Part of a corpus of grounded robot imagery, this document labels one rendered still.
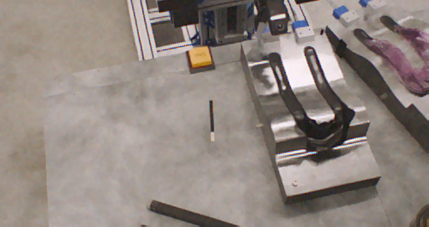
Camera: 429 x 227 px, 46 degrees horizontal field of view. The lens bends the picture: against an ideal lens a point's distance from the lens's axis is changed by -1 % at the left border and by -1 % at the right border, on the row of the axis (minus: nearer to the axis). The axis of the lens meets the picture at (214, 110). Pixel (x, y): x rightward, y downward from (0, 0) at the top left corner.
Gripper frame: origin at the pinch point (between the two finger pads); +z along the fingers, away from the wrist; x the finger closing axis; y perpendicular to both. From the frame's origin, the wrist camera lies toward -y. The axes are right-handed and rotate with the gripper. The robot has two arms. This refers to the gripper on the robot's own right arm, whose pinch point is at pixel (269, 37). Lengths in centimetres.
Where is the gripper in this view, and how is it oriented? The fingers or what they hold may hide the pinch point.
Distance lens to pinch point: 154.1
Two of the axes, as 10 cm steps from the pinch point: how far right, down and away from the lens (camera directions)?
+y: -2.1, -8.3, 5.1
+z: 0.2, 5.2, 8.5
